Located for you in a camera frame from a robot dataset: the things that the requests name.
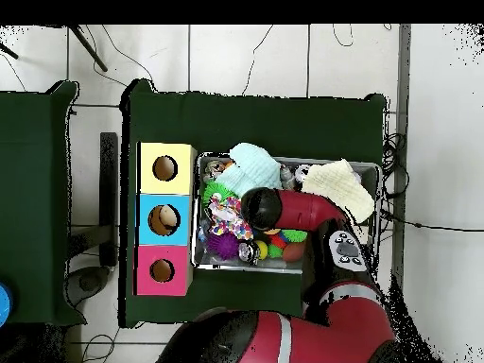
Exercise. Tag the black upright panel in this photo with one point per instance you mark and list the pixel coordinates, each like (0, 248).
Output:
(109, 177)

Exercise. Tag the clear plastic packet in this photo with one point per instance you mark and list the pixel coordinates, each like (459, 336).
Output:
(202, 231)

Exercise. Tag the wooden box with three holes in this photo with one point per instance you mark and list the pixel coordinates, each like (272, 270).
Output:
(166, 185)

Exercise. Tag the mint green knitted cloth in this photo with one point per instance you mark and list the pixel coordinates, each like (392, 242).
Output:
(253, 166)

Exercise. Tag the grey stand foot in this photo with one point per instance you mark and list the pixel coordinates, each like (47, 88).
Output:
(89, 283)

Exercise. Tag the blue round object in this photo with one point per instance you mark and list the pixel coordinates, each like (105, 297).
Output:
(3, 304)

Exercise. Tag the black tripod leg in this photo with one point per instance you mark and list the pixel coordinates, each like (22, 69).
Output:
(89, 48)

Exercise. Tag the dark green side cloth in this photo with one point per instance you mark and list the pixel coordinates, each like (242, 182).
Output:
(34, 189)

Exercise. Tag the small green puffer toy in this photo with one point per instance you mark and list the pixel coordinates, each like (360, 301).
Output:
(215, 191)

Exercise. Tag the large green puffer toy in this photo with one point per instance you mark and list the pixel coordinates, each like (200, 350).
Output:
(297, 235)

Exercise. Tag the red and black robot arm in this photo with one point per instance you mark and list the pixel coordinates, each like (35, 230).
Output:
(310, 210)

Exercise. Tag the cream knitted cloth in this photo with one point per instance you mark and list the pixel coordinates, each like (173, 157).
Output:
(340, 185)

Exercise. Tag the dark green table cloth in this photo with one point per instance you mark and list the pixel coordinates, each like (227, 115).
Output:
(264, 121)

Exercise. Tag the black and silver drink can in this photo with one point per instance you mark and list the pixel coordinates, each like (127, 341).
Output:
(247, 251)

